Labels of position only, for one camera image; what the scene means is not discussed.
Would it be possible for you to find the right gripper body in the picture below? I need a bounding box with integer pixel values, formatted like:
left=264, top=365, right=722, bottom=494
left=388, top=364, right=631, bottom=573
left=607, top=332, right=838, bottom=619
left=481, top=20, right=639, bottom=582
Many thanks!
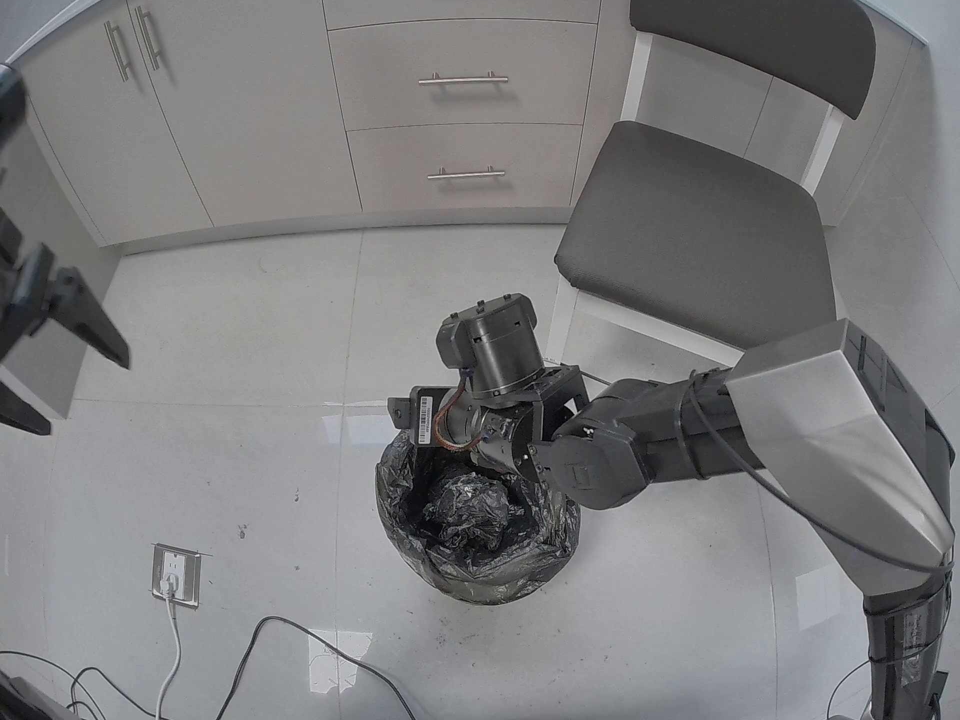
left=441, top=402, right=555, bottom=484

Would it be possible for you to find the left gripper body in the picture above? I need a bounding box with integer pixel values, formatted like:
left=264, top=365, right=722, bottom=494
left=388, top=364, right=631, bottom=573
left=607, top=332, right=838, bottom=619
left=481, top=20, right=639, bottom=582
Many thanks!
left=0, top=207, right=60, bottom=362

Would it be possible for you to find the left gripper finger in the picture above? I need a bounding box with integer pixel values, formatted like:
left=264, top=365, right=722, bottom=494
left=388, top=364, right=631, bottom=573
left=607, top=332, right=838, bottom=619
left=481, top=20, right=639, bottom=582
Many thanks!
left=43, top=267, right=131, bottom=371
left=0, top=378, right=53, bottom=438

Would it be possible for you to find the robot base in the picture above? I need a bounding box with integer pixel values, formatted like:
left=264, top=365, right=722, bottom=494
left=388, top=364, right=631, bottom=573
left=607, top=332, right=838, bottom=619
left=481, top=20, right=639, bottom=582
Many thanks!
left=0, top=670, right=85, bottom=720

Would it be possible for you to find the crumpled black plastic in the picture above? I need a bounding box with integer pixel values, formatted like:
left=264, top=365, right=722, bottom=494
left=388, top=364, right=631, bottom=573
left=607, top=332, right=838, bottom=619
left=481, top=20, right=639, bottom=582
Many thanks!
left=420, top=472, right=516, bottom=554

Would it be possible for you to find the black plastic bag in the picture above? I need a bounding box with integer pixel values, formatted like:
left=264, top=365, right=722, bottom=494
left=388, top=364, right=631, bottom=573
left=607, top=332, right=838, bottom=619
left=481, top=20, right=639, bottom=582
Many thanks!
left=374, top=427, right=583, bottom=606

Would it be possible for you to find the dark grey cushioned chair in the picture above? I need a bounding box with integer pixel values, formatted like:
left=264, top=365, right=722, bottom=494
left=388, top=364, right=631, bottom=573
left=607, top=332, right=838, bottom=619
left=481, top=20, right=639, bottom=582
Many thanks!
left=546, top=0, right=879, bottom=375

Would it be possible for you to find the pale grey cabinet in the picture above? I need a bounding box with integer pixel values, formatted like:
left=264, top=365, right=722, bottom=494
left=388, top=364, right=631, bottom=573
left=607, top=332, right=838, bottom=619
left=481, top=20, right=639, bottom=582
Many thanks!
left=0, top=0, right=936, bottom=255

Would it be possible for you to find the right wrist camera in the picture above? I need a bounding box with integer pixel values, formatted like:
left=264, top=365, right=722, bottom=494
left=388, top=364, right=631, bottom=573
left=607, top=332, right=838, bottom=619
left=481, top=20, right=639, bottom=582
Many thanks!
left=387, top=384, right=456, bottom=449

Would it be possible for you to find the black cable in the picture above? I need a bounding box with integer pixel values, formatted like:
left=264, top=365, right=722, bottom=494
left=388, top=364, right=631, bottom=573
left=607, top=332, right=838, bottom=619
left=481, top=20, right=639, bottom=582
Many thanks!
left=0, top=649, right=168, bottom=720
left=686, top=372, right=948, bottom=573
left=827, top=657, right=888, bottom=720
left=223, top=615, right=417, bottom=720

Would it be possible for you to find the white cable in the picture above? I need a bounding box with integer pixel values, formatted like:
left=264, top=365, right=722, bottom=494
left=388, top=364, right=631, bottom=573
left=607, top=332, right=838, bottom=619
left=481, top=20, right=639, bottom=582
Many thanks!
left=152, top=573, right=185, bottom=720

